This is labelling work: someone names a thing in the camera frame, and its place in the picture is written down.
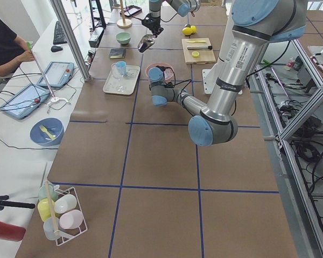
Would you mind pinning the blue teach pendant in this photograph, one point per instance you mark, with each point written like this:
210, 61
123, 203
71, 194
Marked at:
25, 101
59, 73

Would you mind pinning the cream bear tray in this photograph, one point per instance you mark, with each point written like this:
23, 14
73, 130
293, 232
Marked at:
122, 79

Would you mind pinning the grey folded cloth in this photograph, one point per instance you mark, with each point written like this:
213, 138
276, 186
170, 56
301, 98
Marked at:
117, 53

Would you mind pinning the steel muddler rod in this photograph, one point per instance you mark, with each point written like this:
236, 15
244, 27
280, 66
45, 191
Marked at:
200, 48

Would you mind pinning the wooden cutting board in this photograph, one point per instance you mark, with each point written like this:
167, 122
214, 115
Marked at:
205, 56

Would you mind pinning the white cup in rack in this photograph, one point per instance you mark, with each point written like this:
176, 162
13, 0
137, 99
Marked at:
65, 204

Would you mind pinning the white wire cup rack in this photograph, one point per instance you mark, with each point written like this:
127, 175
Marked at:
51, 226

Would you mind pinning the yellow lemon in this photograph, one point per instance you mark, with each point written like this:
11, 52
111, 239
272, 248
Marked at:
193, 28
187, 31

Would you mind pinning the half lemon slice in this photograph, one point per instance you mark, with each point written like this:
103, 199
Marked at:
195, 54

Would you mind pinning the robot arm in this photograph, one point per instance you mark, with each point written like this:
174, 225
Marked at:
255, 25
182, 7

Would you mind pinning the steel ice scoop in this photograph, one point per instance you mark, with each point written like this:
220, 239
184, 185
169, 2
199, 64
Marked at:
146, 42

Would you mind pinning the wooden mug tree stand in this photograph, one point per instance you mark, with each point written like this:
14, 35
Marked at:
123, 22

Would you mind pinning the aluminium frame post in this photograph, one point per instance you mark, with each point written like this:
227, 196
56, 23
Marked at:
73, 44

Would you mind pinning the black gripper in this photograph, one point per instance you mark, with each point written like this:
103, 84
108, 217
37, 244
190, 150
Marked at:
152, 24

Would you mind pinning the black keyboard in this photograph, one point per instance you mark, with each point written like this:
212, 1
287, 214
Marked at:
59, 35

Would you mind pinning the green bowl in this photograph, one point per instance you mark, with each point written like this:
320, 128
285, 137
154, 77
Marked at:
123, 38

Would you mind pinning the clear wine glass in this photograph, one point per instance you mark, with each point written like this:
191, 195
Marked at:
118, 77

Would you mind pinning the black computer mouse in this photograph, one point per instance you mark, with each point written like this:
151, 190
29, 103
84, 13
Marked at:
56, 48

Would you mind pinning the blue bowl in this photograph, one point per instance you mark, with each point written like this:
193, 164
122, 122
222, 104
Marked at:
54, 126

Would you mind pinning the red bottle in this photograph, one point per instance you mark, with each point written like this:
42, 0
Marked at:
11, 232

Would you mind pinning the clear ice cubes in bowl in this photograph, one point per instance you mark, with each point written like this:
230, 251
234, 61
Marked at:
168, 74

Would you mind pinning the person in black shirt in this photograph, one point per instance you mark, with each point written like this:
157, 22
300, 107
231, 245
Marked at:
14, 50

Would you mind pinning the yellow plastic fork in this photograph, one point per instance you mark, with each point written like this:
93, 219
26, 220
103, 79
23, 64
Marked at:
45, 130

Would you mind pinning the blue plastic cup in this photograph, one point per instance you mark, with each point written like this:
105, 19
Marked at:
121, 67

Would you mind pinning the black tripod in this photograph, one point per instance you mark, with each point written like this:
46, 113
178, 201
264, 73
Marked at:
5, 202

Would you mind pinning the yellow cup in rack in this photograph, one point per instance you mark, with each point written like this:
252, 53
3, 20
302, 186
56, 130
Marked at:
44, 209

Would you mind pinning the pink cup in rack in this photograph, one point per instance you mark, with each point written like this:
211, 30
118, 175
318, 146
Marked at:
71, 219

